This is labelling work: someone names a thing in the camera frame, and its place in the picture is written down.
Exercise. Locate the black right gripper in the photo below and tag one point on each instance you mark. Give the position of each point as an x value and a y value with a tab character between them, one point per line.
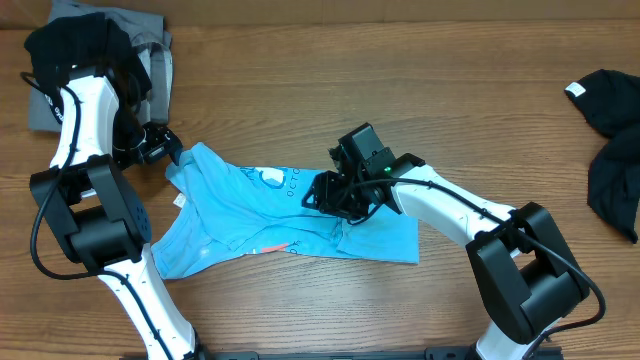
325	190

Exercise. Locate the folded grey garment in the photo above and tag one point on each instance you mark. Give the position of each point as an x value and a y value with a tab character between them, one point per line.
150	40

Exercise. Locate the unfolded black garment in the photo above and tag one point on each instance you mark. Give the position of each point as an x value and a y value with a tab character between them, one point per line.
609	102

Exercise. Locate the folded black garment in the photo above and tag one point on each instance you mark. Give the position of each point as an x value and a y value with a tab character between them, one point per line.
83	40

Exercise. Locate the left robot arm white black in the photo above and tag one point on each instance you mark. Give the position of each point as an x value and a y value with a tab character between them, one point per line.
94	212

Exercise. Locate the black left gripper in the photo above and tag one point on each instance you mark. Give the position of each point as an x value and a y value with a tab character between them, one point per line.
163	140

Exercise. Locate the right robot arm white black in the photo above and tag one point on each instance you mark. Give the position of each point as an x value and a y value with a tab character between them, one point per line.
527	276

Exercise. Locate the light blue t-shirt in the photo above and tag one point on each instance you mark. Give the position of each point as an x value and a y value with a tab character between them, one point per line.
227	211

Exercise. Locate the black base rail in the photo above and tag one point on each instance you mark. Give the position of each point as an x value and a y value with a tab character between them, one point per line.
435	353

